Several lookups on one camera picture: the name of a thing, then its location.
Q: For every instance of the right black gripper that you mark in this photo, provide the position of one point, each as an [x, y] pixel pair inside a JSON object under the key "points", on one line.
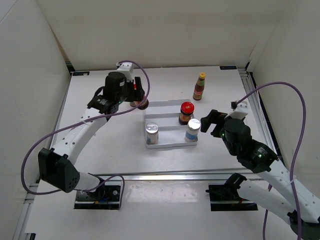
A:
{"points": [[215, 117]]}

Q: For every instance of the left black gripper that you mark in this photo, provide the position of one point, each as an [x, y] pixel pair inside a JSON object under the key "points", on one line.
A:
{"points": [[139, 92]]}

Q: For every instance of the red-lid sauce jar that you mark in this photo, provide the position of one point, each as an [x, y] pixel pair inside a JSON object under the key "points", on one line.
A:
{"points": [[142, 105], [186, 111]]}

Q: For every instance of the white silver-cap shaker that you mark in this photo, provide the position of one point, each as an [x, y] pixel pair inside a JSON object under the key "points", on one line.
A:
{"points": [[152, 133], [193, 127]]}

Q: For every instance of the tall sauce bottle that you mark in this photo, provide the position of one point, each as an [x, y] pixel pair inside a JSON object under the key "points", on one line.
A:
{"points": [[199, 87]]}

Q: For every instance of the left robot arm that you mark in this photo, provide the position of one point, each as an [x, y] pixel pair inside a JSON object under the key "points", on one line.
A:
{"points": [[57, 165]]}

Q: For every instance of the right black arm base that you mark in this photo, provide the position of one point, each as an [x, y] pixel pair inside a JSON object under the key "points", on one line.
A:
{"points": [[225, 198]]}

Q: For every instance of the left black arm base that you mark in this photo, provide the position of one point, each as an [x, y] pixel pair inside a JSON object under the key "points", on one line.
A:
{"points": [[107, 197]]}

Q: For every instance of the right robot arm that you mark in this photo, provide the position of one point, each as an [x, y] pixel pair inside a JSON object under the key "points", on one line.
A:
{"points": [[294, 204]]}

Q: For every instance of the white divided organizer tray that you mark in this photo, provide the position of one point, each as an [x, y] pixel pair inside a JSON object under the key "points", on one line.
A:
{"points": [[171, 134]]}

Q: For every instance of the right black corner label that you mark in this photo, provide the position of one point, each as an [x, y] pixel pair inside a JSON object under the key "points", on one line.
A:
{"points": [[228, 67]]}

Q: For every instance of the black corner label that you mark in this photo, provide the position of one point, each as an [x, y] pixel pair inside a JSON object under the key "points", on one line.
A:
{"points": [[81, 73], [228, 67]]}

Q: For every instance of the left black corner label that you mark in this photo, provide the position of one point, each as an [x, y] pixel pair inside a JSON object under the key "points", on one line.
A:
{"points": [[81, 73]]}

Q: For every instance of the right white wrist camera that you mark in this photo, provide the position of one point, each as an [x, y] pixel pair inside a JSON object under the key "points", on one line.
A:
{"points": [[239, 110]]}

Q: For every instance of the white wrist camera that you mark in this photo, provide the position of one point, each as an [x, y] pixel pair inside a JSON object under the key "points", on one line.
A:
{"points": [[239, 110], [126, 68]]}

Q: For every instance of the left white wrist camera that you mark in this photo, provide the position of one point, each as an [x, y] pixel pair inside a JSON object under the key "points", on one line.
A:
{"points": [[126, 68]]}

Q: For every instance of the aluminium frame rail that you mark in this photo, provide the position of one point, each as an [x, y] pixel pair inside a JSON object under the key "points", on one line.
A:
{"points": [[210, 175]]}

